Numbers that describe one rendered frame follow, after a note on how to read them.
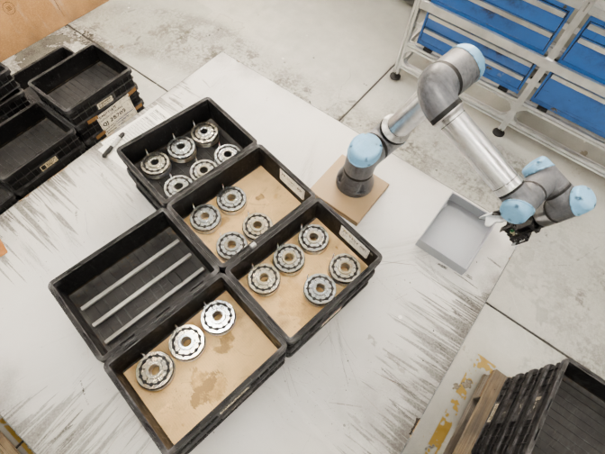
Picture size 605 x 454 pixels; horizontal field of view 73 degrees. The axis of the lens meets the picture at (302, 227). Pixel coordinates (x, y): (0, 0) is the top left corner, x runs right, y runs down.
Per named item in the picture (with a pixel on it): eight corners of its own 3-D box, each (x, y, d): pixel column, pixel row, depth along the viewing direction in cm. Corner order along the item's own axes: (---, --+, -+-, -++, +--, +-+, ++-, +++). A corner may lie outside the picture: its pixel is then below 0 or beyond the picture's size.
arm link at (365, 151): (337, 166, 155) (342, 142, 143) (360, 148, 160) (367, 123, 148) (360, 186, 152) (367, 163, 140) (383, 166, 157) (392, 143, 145)
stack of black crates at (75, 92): (121, 104, 254) (93, 41, 215) (155, 129, 246) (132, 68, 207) (67, 143, 238) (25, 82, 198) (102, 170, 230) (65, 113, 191)
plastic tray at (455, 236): (447, 198, 167) (452, 191, 162) (492, 225, 161) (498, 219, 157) (414, 244, 156) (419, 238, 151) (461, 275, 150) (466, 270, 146)
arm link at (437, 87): (414, 72, 104) (538, 221, 103) (439, 53, 108) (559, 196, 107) (392, 96, 114) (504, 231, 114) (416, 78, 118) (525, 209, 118)
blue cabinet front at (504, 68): (417, 41, 271) (448, -49, 222) (518, 93, 253) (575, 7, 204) (415, 43, 270) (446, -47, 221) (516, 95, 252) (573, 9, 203)
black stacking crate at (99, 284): (172, 223, 142) (164, 206, 132) (225, 284, 132) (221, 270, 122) (65, 297, 127) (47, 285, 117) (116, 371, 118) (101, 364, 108)
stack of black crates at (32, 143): (67, 143, 238) (37, 99, 208) (102, 170, 230) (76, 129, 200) (4, 187, 221) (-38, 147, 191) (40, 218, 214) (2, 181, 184)
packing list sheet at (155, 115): (154, 103, 182) (154, 102, 182) (192, 128, 177) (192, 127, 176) (94, 147, 169) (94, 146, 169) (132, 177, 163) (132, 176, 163)
